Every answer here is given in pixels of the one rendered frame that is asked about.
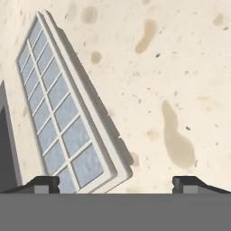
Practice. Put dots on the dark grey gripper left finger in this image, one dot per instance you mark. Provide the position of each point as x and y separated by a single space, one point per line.
45 182

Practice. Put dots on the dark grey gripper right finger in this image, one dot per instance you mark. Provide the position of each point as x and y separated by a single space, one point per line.
186 182

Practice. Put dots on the grey appliance side panel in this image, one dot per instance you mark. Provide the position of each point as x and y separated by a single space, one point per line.
7 144

